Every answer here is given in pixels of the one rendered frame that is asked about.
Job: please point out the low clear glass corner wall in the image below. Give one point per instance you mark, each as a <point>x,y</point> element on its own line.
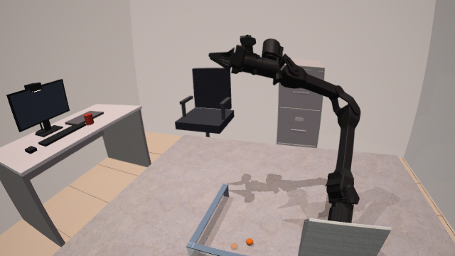
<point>201,240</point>

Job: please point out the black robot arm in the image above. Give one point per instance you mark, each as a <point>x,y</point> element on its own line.
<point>340,185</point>

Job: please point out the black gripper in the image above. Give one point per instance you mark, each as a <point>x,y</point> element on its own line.
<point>238,61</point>

